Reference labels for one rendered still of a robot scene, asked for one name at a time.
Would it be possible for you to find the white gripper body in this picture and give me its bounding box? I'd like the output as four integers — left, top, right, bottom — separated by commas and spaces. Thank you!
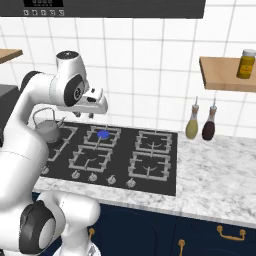
55, 95, 110, 116

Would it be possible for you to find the blue burner flame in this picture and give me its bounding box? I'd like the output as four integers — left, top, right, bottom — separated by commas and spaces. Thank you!
96, 130, 110, 140

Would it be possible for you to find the grey metal kettle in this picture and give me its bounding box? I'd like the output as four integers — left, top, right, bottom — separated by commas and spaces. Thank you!
31, 106, 67, 145

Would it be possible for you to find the black gas hob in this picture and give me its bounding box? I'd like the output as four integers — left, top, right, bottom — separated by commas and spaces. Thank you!
39, 121, 179, 197

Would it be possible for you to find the dark grey appliance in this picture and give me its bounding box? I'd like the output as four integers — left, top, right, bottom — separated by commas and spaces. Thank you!
0, 83, 22, 139

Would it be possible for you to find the yellow oil bottle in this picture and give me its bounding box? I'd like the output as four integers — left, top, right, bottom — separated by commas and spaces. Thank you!
184, 96, 201, 141

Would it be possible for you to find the black range hood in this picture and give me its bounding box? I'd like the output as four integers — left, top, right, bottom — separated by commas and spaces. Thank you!
0, 0, 207, 20

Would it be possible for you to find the dark brown vinegar bottle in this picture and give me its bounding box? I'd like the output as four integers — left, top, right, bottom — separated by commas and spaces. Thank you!
201, 97, 219, 142

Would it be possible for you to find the yellow spice jar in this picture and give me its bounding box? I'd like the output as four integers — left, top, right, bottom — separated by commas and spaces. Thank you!
236, 48, 256, 80

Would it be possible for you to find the navy drawer front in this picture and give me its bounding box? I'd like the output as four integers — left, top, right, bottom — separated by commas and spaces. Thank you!
172, 216, 256, 256

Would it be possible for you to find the wooden wall shelf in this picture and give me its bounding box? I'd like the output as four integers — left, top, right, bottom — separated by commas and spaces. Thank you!
0, 48, 24, 65
198, 56, 256, 94

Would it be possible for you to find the gold cupboard door handle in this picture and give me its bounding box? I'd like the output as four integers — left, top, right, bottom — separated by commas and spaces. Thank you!
87, 227, 96, 242
177, 238, 187, 256

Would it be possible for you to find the gold drawer handle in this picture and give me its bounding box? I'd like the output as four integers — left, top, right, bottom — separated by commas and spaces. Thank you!
216, 225, 248, 242

